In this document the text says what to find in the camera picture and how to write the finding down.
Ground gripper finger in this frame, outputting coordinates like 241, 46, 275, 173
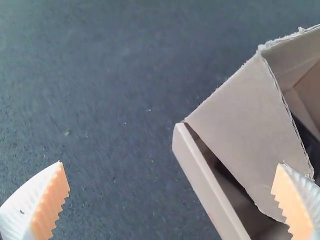
0, 160, 71, 240
270, 161, 320, 240

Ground black mat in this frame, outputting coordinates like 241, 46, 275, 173
0, 0, 320, 240

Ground cardboard box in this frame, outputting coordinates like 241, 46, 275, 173
171, 23, 320, 240

